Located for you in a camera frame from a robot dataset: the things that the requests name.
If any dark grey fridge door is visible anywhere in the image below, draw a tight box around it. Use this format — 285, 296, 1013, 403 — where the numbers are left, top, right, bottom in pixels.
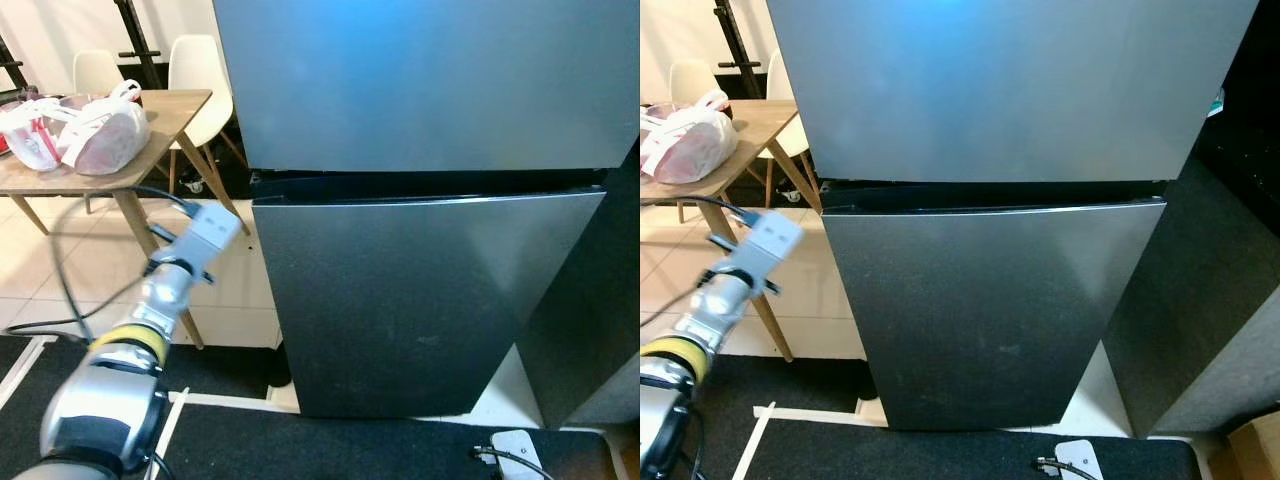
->
250, 188, 609, 421
820, 197, 1168, 433

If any silver two-door fridge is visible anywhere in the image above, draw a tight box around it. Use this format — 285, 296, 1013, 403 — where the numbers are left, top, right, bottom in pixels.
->
211, 0, 641, 431
765, 0, 1261, 433

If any large white plastic bag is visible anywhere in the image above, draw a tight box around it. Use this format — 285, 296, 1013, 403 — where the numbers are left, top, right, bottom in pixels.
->
645, 90, 741, 186
55, 80, 152, 177

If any wooden dining table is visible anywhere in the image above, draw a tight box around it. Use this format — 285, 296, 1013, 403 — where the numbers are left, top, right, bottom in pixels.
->
640, 98, 826, 363
0, 88, 251, 351

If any small white plastic bag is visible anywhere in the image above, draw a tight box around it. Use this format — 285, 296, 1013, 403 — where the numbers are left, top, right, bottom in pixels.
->
640, 102, 669, 173
0, 97, 73, 173

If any black metal rack upright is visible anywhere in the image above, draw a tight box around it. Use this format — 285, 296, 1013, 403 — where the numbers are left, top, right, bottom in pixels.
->
0, 35, 33, 103
712, 0, 766, 101
112, 0, 167, 93

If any black floor mat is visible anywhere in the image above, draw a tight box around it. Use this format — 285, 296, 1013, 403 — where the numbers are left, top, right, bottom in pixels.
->
690, 350, 1201, 480
0, 335, 621, 480

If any light silver freezer door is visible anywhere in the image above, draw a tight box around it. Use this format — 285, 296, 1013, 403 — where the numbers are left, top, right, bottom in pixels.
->
211, 0, 641, 174
765, 0, 1261, 186

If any black stone countertop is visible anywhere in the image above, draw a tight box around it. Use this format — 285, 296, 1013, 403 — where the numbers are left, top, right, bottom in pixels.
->
1190, 0, 1280, 216

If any brown cardboard box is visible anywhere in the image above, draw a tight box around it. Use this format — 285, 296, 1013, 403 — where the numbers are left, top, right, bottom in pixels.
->
1225, 410, 1280, 480

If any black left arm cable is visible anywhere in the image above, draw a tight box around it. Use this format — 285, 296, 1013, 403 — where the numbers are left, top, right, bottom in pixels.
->
3, 184, 201, 346
640, 193, 763, 331

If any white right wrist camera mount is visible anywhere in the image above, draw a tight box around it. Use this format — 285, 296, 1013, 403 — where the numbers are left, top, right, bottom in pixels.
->
490, 429, 547, 480
1055, 439, 1106, 480

